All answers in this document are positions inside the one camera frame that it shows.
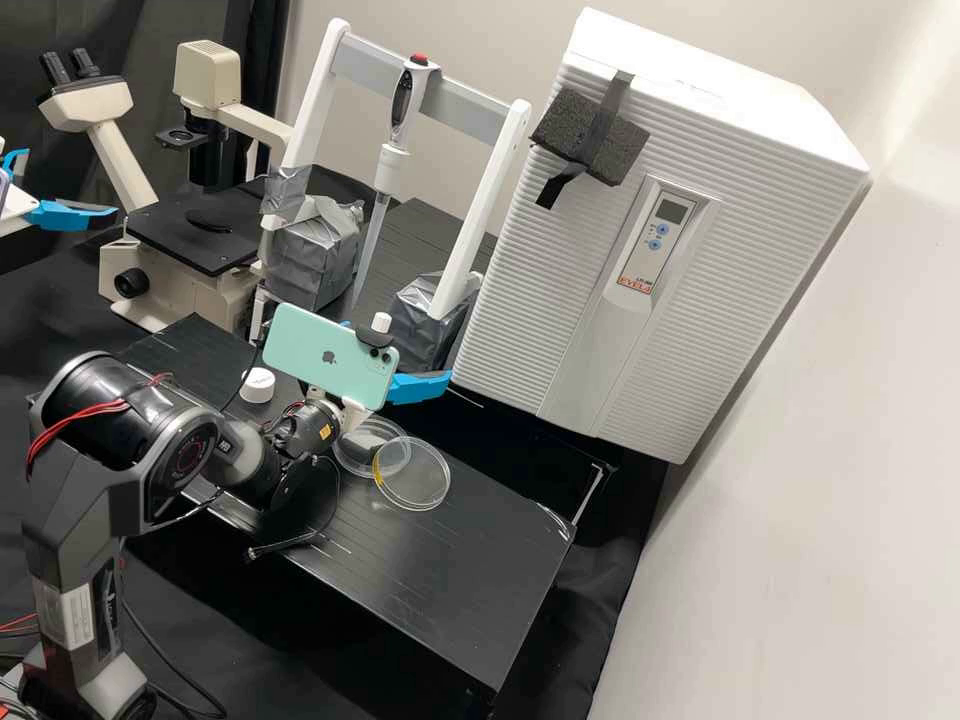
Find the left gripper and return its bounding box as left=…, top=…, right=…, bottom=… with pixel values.
left=0, top=147, right=121, bottom=242

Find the white-capped bottle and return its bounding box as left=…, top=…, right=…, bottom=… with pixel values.
left=239, top=366, right=278, bottom=407

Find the white incubator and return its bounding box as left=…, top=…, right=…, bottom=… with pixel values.
left=558, top=5, right=873, bottom=186

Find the petri dish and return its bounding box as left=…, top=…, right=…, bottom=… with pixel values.
left=332, top=417, right=404, bottom=475

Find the right wrist camera phone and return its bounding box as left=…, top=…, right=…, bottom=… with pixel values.
left=261, top=303, right=401, bottom=412

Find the incubator door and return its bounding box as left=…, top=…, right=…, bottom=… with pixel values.
left=452, top=44, right=872, bottom=467

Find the cream microscope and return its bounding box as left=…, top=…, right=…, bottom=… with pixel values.
left=37, top=40, right=298, bottom=336

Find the pipette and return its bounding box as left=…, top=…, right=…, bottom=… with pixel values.
left=350, top=53, right=441, bottom=313

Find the petri dish lid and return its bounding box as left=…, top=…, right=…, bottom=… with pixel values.
left=370, top=436, right=453, bottom=513

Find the white pipette stand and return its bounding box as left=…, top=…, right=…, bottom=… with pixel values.
left=257, top=18, right=535, bottom=325

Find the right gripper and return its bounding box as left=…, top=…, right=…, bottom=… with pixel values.
left=340, top=368, right=456, bottom=436

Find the grey taped block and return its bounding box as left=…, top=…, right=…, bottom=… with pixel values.
left=261, top=167, right=367, bottom=313
left=392, top=272, right=483, bottom=374

